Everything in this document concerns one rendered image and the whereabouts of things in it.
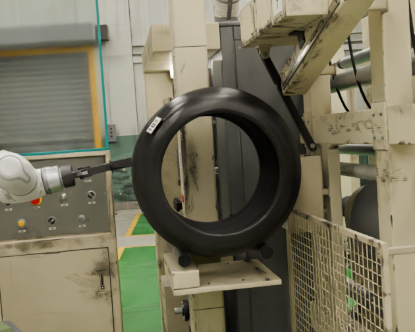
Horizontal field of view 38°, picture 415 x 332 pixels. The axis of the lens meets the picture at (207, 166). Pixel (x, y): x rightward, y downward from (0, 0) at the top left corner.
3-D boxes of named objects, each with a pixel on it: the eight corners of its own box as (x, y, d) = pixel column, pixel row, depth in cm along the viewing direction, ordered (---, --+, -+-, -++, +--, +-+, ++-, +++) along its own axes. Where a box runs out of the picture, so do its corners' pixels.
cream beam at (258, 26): (240, 49, 233) (237, 10, 232) (302, 46, 236) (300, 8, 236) (283, 16, 173) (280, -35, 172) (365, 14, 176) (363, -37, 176)
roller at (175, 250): (171, 235, 231) (182, 240, 231) (166, 246, 231) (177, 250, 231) (181, 251, 196) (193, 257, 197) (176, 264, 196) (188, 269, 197)
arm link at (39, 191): (50, 199, 202) (43, 192, 189) (4, 211, 200) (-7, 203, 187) (44, 170, 204) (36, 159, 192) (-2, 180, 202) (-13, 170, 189)
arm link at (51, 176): (43, 167, 202) (60, 163, 203) (49, 193, 203) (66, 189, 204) (39, 168, 193) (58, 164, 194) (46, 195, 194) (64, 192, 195)
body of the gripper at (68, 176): (58, 166, 194) (85, 161, 196) (60, 166, 203) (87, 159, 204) (63, 189, 195) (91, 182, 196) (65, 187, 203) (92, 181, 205)
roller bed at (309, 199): (275, 226, 252) (271, 157, 251) (308, 223, 255) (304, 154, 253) (288, 234, 233) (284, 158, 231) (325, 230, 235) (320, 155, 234)
